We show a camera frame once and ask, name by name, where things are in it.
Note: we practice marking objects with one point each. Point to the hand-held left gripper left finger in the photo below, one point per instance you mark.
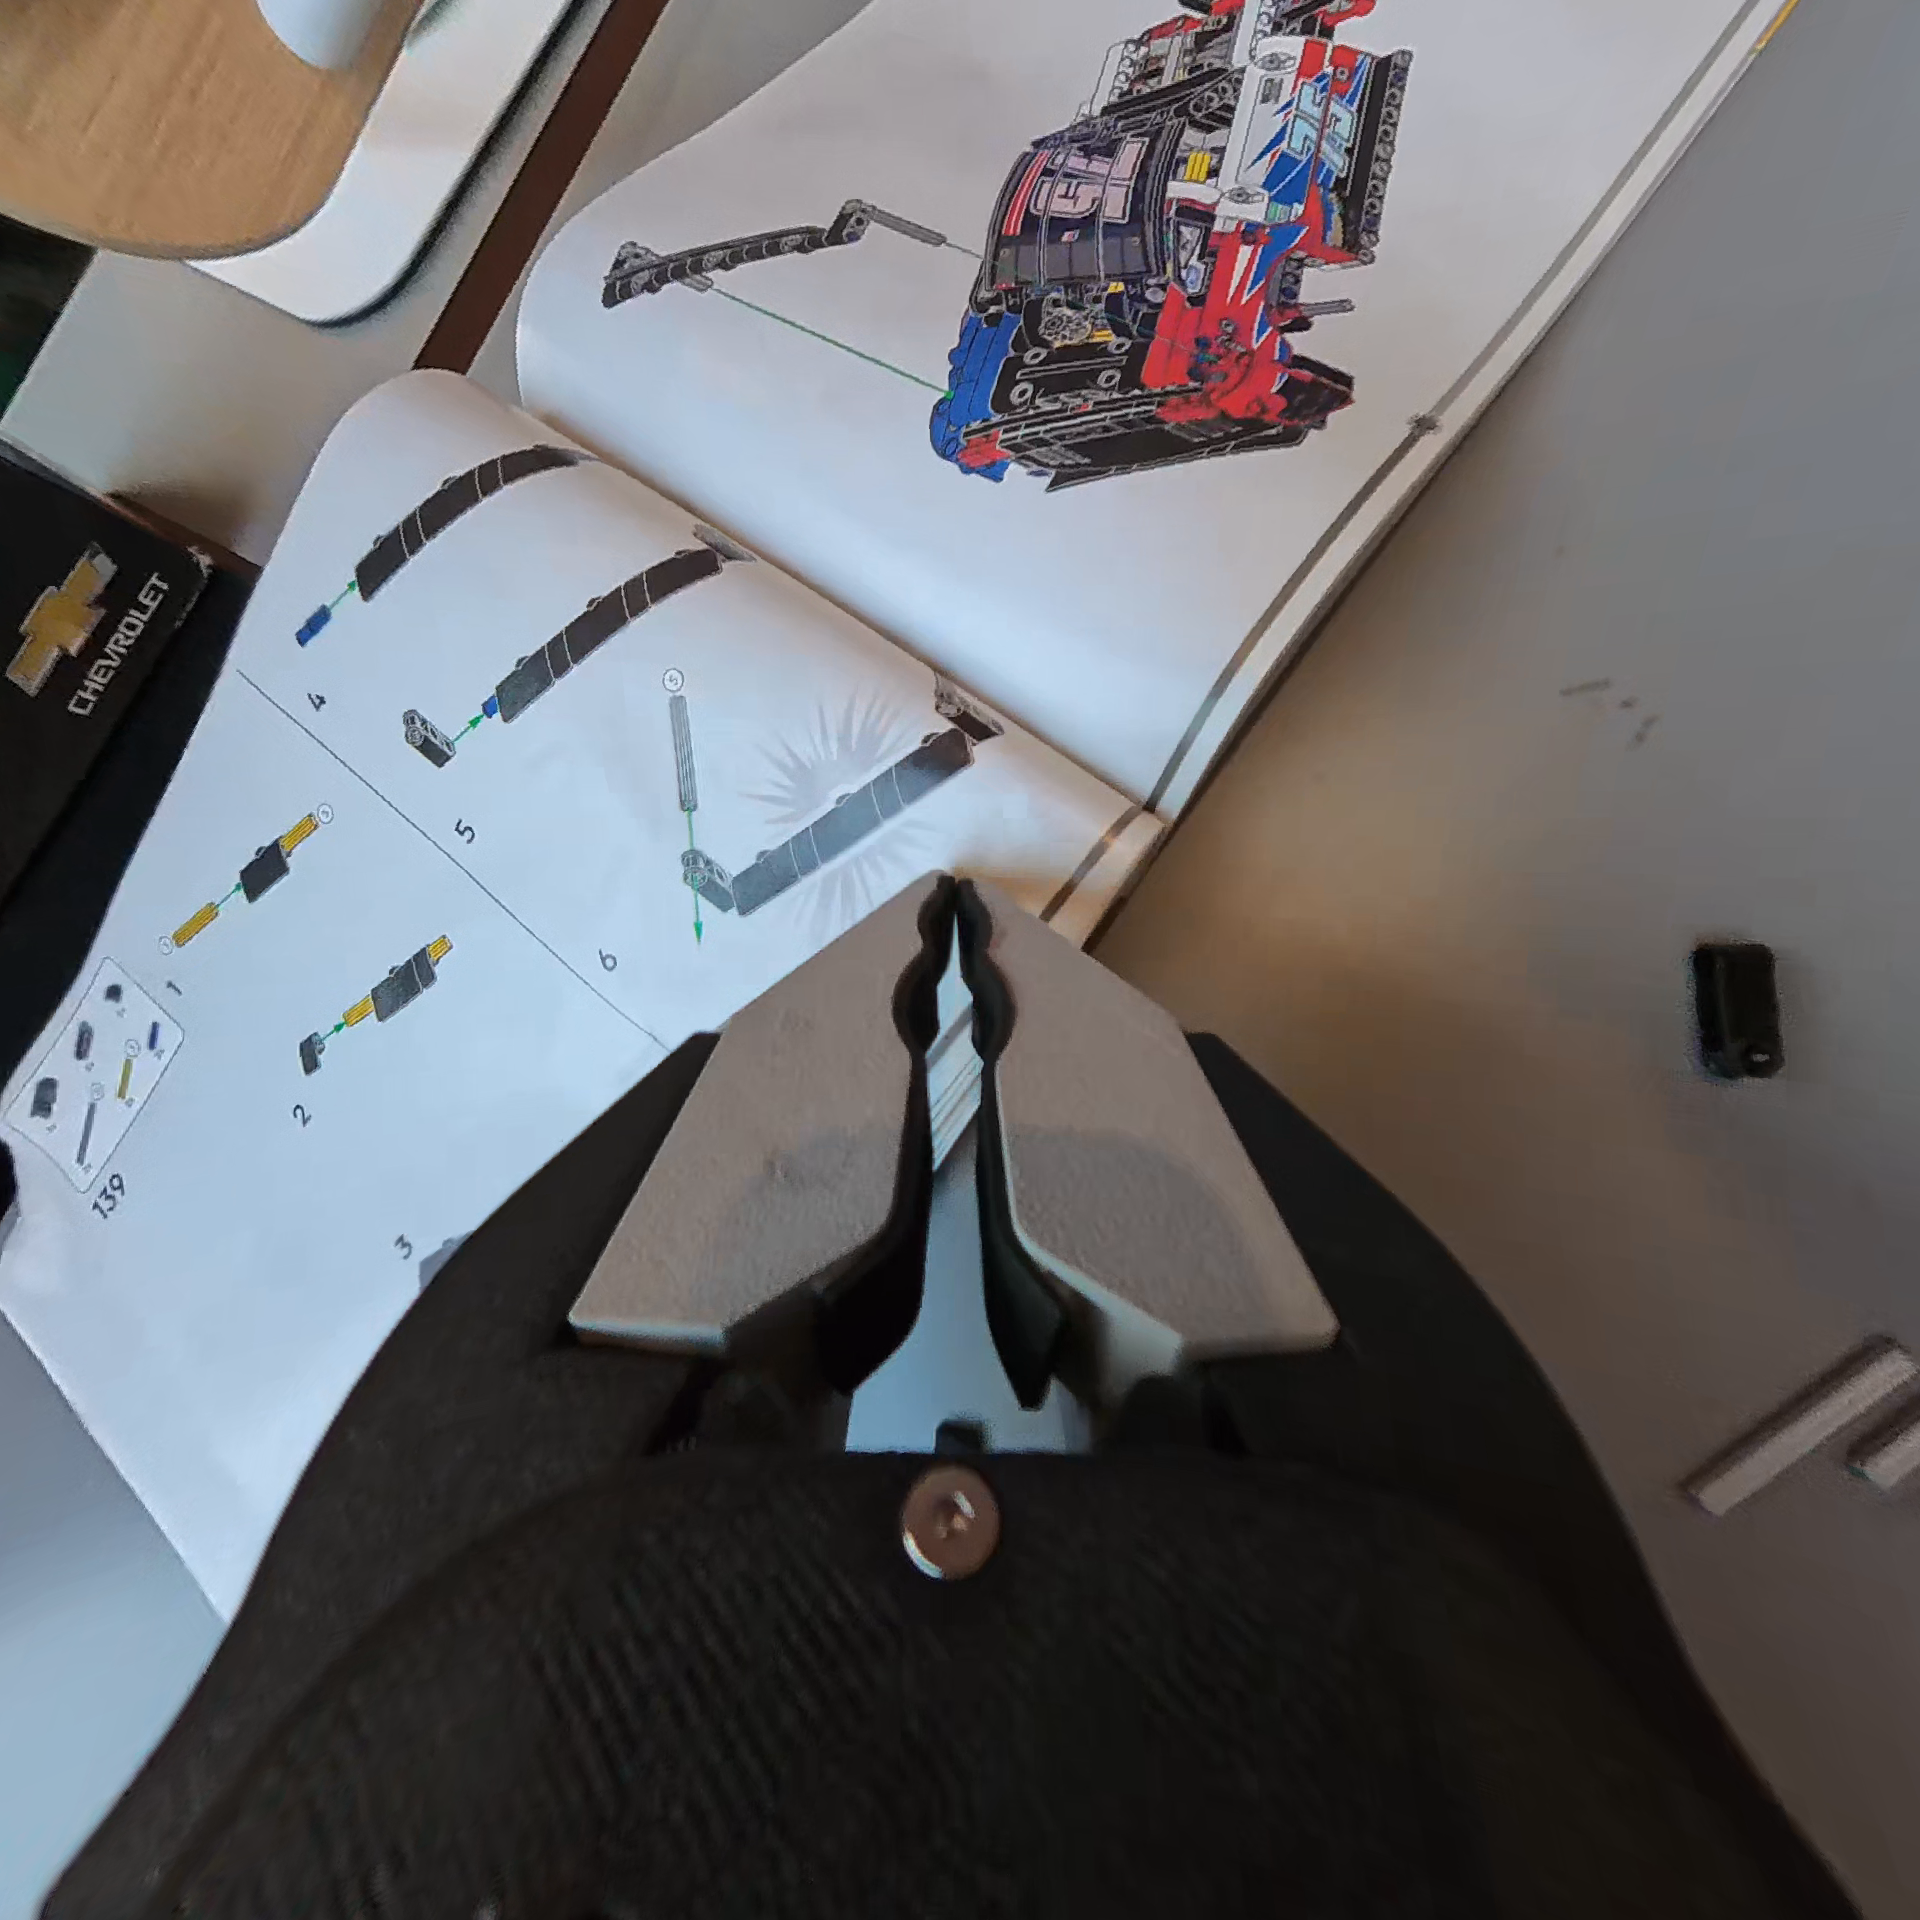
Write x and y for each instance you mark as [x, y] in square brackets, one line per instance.
[751, 1185]

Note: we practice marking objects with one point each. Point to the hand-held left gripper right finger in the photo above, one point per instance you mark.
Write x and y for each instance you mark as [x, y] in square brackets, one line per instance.
[1154, 1185]

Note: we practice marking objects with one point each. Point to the black hinge plate brick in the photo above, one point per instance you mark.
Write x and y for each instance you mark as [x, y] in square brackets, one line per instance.
[1737, 1009]

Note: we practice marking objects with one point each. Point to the light grey toy axle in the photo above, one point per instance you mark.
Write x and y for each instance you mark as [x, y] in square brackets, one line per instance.
[1891, 1453]
[1785, 1424]

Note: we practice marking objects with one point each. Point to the open instruction booklet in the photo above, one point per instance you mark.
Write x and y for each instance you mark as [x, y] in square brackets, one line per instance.
[840, 630]

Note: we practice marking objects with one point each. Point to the black toy car set box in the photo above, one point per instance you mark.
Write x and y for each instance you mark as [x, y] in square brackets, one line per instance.
[91, 674]

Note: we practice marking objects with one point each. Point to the wooden document stand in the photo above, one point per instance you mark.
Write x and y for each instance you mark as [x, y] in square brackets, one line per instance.
[151, 135]

